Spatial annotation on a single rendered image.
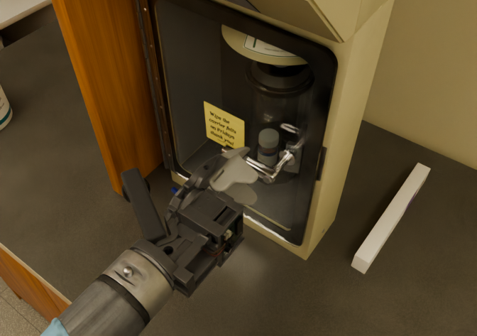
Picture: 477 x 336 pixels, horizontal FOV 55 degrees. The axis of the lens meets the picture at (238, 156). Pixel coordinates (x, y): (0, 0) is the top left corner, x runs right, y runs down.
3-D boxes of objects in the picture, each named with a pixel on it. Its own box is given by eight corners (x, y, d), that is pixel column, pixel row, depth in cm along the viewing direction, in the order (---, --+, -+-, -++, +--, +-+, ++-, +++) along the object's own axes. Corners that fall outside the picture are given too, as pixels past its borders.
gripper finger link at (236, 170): (276, 163, 63) (236, 212, 58) (240, 145, 65) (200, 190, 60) (277, 149, 60) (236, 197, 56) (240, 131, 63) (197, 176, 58)
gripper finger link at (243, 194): (273, 187, 66) (236, 228, 61) (240, 168, 68) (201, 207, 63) (275, 172, 64) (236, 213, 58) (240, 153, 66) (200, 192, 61)
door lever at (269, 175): (241, 138, 69) (241, 126, 67) (294, 167, 65) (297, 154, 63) (218, 159, 66) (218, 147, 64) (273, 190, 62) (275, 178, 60)
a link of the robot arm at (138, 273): (108, 294, 55) (92, 260, 49) (135, 266, 57) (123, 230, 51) (155, 331, 52) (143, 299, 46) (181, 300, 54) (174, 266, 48)
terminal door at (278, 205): (171, 167, 91) (138, -29, 61) (302, 248, 79) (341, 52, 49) (168, 169, 91) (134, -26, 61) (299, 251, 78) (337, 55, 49)
